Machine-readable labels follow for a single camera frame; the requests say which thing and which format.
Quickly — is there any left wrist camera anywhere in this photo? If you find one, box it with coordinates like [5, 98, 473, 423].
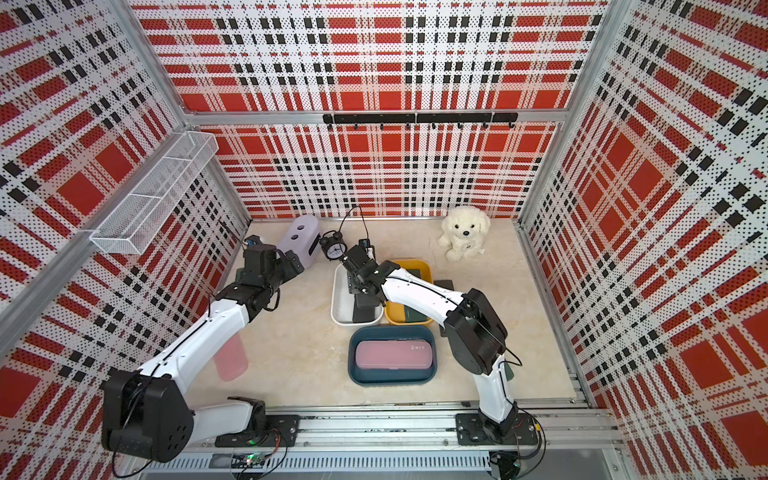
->
[243, 235, 263, 248]

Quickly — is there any pink pencil case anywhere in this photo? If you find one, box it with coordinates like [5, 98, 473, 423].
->
[355, 339, 433, 370]
[213, 333, 249, 382]

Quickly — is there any black hook rail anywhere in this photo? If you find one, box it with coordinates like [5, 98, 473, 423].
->
[322, 112, 519, 128]

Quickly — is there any metal base rail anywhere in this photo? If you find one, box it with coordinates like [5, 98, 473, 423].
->
[143, 401, 632, 479]

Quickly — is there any yellow storage box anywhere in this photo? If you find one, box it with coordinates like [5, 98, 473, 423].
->
[385, 259, 432, 325]

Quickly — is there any white wire basket shelf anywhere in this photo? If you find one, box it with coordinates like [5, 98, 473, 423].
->
[90, 131, 218, 255]

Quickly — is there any dark teal storage box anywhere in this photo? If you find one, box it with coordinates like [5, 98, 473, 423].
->
[347, 325, 438, 387]

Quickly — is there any black pencil case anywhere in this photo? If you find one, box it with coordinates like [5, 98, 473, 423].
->
[434, 279, 454, 291]
[352, 293, 379, 323]

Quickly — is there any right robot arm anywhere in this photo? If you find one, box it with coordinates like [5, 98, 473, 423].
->
[340, 245, 518, 443]

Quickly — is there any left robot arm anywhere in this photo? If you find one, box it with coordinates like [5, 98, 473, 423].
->
[102, 236, 304, 463]

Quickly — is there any black alarm clock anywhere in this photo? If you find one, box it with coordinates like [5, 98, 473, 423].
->
[319, 230, 348, 261]

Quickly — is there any lilac plastic container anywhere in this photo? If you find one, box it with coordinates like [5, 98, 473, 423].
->
[277, 215, 321, 270]

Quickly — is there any white plush dog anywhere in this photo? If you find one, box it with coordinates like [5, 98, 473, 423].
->
[438, 206, 491, 262]

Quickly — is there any white storage box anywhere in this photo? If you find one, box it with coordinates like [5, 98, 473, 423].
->
[330, 265, 384, 327]

